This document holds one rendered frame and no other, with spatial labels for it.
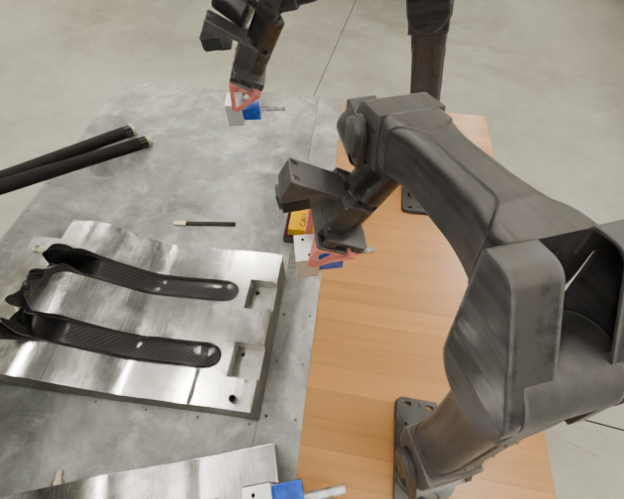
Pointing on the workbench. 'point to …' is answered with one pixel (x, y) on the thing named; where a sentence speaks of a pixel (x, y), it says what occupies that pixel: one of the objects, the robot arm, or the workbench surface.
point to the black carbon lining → (207, 357)
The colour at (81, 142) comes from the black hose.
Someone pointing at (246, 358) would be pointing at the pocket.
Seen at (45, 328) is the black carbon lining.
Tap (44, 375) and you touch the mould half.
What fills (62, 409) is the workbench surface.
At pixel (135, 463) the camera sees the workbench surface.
